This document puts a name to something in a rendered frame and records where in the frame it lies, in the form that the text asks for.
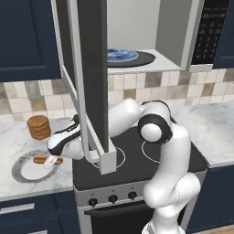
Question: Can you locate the blue patterned plate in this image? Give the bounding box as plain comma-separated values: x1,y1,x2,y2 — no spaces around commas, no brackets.
107,48,140,63

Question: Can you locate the steel stove with black hob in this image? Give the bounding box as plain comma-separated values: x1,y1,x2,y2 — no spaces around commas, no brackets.
71,125,210,234

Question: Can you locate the hot dog in bun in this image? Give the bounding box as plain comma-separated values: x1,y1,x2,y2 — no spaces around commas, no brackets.
32,155,64,165

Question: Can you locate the microwave oven door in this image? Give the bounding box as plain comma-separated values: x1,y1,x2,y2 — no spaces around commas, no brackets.
49,0,118,176

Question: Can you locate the grey wall socket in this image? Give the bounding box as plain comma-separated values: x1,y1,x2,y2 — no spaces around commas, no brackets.
24,80,42,101

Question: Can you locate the stack of brown cookies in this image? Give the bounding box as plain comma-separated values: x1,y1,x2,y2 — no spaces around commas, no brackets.
27,114,52,141

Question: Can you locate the navy wall cupboard door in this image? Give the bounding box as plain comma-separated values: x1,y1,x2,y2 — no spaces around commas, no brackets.
212,0,234,70
0,0,63,83

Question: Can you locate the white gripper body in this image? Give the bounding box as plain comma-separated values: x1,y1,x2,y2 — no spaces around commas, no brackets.
43,154,59,171

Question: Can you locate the black microwave turntable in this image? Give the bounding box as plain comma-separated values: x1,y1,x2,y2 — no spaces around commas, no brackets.
107,49,156,69

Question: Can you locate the grey rimmed white plate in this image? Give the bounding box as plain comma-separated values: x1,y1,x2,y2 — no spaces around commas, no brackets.
11,150,62,184

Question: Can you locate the black oven door handle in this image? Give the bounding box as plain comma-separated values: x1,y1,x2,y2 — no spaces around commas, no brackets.
84,200,154,218

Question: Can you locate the navy base cupboard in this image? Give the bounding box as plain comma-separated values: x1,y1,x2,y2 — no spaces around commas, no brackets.
186,164,234,234

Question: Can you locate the black stove knob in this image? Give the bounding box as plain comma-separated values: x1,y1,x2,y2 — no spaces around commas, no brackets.
127,190,138,201
88,197,99,208
108,194,119,205

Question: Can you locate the navy drawer front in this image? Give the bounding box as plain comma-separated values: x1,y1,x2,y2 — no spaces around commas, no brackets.
0,190,77,218
0,212,82,234

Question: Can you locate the black oven door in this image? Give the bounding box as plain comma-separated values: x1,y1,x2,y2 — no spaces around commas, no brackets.
85,204,187,234

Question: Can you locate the grey microwave oven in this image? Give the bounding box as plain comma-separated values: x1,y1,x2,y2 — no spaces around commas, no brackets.
55,0,231,75

